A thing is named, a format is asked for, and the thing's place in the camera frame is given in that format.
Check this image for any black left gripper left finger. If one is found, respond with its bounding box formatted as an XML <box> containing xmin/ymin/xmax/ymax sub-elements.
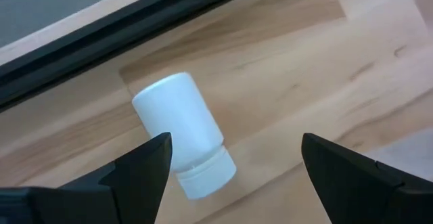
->
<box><xmin>0</xmin><ymin>132</ymin><xmax>173</xmax><ymax>224</ymax></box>

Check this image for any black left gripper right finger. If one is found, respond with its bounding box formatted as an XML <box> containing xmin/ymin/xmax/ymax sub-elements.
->
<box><xmin>301</xmin><ymin>133</ymin><xmax>433</xmax><ymax>224</ymax></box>

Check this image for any white pill bottle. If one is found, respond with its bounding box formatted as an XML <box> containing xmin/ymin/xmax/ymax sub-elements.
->
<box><xmin>131</xmin><ymin>72</ymin><xmax>237</xmax><ymax>200</ymax></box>

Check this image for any black aluminium frame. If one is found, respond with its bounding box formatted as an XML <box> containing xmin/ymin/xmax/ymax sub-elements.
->
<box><xmin>0</xmin><ymin>0</ymin><xmax>271</xmax><ymax>112</ymax></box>

